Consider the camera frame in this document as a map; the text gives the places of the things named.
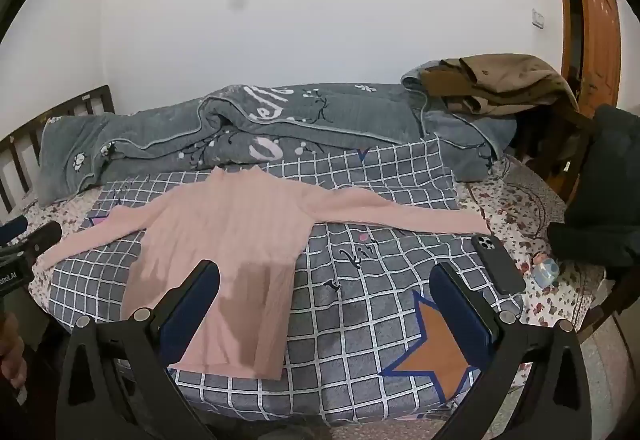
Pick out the grey checked star blanket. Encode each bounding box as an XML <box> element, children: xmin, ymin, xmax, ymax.
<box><xmin>47</xmin><ymin>135</ymin><xmax>526</xmax><ymax>427</ymax></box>

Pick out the small blue white bottle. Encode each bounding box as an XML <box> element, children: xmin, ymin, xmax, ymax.
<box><xmin>531</xmin><ymin>252</ymin><xmax>560</xmax><ymax>289</ymax></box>

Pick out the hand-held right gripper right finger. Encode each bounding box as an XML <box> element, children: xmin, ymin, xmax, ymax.
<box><xmin>430</xmin><ymin>262</ymin><xmax>598</xmax><ymax>440</ymax></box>

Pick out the black smartphone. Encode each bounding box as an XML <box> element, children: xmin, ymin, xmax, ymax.
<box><xmin>471</xmin><ymin>234</ymin><xmax>527</xmax><ymax>296</ymax></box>

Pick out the dark wooden headboard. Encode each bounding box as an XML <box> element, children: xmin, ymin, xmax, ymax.
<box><xmin>0</xmin><ymin>85</ymin><xmax>116</xmax><ymax>221</ymax></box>

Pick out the grey flower print quilt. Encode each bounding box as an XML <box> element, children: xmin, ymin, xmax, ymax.
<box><xmin>39</xmin><ymin>81</ymin><xmax>518</xmax><ymax>207</ymax></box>

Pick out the person's left hand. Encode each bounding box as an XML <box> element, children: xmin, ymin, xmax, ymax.
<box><xmin>0</xmin><ymin>315</ymin><xmax>28</xmax><ymax>393</ymax></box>

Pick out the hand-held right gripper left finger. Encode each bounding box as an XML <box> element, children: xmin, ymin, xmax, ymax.
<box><xmin>55</xmin><ymin>260</ymin><xmax>221</xmax><ymax>440</ymax></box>

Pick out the pink knit sweater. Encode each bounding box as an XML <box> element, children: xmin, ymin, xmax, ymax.
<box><xmin>37</xmin><ymin>165</ymin><xmax>493</xmax><ymax>381</ymax></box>

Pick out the wooden chair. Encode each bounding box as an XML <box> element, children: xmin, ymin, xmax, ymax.
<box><xmin>515</xmin><ymin>95</ymin><xmax>597</xmax><ymax>202</ymax></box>

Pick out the wooden door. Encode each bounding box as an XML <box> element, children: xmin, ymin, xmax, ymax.
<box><xmin>550</xmin><ymin>0</ymin><xmax>622</xmax><ymax>112</ymax></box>

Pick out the dark jacket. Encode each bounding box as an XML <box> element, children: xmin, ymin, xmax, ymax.
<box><xmin>547</xmin><ymin>104</ymin><xmax>640</xmax><ymax>282</ymax></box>

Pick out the brown coat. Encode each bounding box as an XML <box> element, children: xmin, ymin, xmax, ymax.
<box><xmin>420</xmin><ymin>54</ymin><xmax>579</xmax><ymax>117</ymax></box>

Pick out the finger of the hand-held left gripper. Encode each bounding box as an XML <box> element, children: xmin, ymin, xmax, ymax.
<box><xmin>7</xmin><ymin>221</ymin><xmax>63</xmax><ymax>267</ymax></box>
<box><xmin>0</xmin><ymin>216</ymin><xmax>29</xmax><ymax>245</ymax></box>

